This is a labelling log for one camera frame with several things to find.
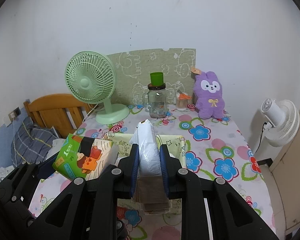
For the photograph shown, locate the white clip fan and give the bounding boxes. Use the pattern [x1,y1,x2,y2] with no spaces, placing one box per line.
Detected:
[253,98,300,153]

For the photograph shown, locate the grey plaid pillow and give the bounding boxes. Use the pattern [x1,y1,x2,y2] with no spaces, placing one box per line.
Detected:
[11,116,59,167]

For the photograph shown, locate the floral tablecloth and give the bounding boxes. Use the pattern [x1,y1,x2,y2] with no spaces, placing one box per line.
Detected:
[29,105,276,239]

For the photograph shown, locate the white plastic bag pack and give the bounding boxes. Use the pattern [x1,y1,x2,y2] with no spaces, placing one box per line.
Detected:
[129,119,161,177]

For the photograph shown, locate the green tissue pack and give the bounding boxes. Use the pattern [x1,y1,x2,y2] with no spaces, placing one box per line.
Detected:
[52,134,119,180]

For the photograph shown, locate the brown paper napkin stack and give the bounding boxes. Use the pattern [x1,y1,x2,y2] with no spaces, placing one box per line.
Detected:
[133,176,172,215]

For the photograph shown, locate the green plastic cup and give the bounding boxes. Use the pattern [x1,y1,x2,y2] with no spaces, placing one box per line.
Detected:
[150,72,164,87]

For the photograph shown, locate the glass mason jar mug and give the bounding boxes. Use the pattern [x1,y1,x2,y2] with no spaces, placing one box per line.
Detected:
[142,83,167,119]

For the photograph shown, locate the green cartoon cardboard panel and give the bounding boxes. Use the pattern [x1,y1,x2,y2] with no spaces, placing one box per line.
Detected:
[106,48,197,107]

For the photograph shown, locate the yellow cartoon fabric storage box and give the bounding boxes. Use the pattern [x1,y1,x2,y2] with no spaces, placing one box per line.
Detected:
[103,132,186,168]

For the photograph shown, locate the wall power outlet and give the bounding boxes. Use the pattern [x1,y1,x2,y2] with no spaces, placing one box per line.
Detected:
[8,107,21,121]

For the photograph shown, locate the cotton swab container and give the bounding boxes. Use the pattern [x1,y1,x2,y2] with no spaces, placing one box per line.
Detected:
[175,90,192,111]

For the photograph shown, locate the green desk fan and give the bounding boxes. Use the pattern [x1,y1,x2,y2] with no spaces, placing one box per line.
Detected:
[65,51,129,125]

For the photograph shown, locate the purple plush bunny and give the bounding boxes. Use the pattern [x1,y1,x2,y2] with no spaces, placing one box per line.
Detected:
[191,67,225,120]

